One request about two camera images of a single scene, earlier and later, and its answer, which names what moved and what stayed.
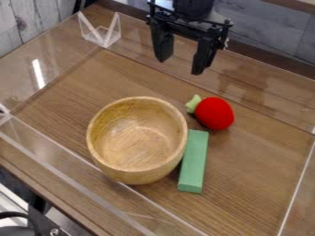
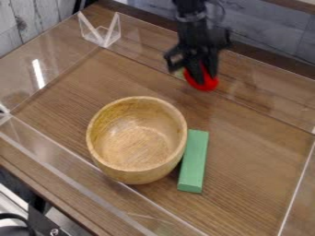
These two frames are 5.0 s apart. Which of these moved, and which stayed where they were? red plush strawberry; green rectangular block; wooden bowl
Moved: red plush strawberry
Stayed: green rectangular block; wooden bowl
